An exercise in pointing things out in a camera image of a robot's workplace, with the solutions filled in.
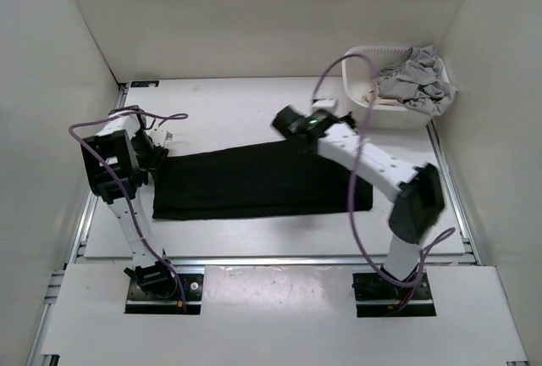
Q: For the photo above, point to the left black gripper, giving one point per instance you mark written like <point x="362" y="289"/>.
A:
<point x="157" y="161"/>

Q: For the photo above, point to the black trousers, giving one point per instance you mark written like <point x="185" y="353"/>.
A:
<point x="270" y="179"/>

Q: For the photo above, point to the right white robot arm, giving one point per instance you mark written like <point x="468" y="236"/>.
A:
<point x="415" y="192"/>

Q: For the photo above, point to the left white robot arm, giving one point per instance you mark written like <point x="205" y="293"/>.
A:
<point x="119" y="160"/>

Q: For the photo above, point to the blue black corner label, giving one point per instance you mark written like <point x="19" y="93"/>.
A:
<point x="144" y="83"/>

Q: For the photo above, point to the beige garment in basket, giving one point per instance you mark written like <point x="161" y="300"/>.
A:
<point x="370" y="93"/>

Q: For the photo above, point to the white plastic basket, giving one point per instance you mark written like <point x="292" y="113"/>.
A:
<point x="364" y="64"/>

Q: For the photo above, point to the grey garment in basket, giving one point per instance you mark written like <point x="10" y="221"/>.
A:
<point x="416" y="81"/>

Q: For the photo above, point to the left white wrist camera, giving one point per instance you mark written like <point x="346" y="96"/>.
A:
<point x="160" y="137"/>

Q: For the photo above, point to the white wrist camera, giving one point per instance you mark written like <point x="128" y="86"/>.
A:
<point x="327" y="103"/>
<point x="160" y="137"/>

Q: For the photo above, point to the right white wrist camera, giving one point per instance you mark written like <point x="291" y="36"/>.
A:
<point x="327" y="103"/>

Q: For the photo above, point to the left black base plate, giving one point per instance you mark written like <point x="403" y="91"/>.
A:
<point x="166" y="303"/>

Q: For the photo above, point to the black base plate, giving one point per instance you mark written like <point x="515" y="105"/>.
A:
<point x="376" y="298"/>
<point x="166" y="303"/>

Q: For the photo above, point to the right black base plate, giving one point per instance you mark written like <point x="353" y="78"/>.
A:
<point x="376" y="298"/>

